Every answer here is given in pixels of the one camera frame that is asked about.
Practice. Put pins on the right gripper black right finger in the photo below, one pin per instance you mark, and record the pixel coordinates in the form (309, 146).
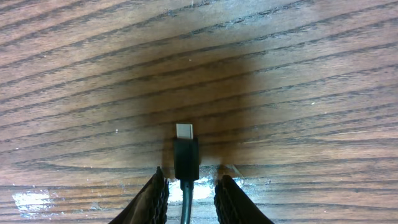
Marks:
(233, 206)

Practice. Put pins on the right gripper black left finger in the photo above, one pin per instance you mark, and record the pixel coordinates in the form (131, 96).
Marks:
(149, 206)

